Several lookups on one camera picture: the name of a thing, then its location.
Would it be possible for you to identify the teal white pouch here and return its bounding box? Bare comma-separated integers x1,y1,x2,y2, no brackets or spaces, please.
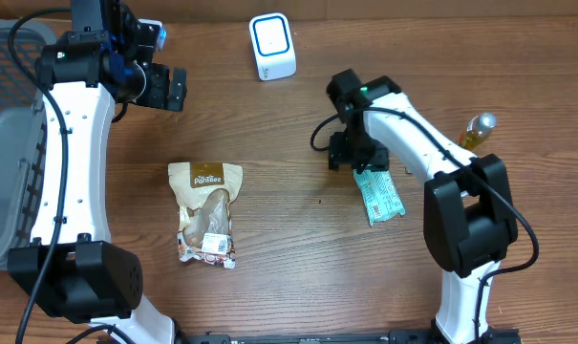
353,170,406,226

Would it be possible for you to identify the brown snack packet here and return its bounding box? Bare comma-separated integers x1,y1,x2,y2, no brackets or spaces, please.
168,162,244,269

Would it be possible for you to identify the yellow dish soap bottle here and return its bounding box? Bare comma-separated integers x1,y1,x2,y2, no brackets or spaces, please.
459,113,497,151

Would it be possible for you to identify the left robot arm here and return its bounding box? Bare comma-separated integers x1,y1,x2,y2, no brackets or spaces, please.
8,1,186,343

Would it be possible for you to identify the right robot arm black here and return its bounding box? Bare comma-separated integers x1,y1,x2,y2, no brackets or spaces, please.
326,69,521,343

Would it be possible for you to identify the white barcode scanner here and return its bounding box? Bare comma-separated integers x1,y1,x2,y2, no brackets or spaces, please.
248,12,297,81

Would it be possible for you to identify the grey plastic shopping basket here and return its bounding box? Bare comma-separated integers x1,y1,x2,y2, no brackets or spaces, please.
0,19,47,270

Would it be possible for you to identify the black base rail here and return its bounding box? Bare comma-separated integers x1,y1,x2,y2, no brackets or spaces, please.
182,327,524,344

